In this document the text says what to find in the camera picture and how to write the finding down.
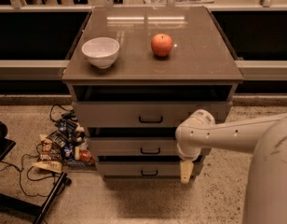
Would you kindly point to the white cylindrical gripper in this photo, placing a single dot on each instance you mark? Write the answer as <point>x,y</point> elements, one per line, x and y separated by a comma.
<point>187,153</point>

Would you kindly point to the grey drawer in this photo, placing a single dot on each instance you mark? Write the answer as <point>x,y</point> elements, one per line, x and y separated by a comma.
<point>146,169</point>
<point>132,146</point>
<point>143,114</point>

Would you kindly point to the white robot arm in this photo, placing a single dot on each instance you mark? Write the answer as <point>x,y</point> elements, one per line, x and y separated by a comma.
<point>265,138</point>

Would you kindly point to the grey top drawer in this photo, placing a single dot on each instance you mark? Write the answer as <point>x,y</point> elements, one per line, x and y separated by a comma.
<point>143,114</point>

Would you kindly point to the grey bottom drawer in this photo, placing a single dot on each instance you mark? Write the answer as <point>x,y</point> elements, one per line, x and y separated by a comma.
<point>146,169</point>

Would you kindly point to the grey drawer cabinet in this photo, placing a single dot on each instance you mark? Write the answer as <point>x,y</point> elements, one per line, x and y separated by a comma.
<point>200,67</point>

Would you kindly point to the red snack packet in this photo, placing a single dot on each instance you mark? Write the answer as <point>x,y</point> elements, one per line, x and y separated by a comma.
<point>86,157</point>

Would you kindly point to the red apple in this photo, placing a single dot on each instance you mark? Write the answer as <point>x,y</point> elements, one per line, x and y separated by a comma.
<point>161,45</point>

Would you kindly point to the dark blue snack bag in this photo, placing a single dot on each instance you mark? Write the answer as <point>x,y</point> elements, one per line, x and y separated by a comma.
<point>62,136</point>

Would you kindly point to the tan chip bag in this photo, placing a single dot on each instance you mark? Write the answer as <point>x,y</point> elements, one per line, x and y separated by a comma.
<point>50,157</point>

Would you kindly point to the white ceramic bowl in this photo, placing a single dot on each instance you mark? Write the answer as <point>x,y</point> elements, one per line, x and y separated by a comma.
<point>101,52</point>

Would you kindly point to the grey horizontal rail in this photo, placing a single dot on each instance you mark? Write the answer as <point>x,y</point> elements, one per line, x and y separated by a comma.
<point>32,69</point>

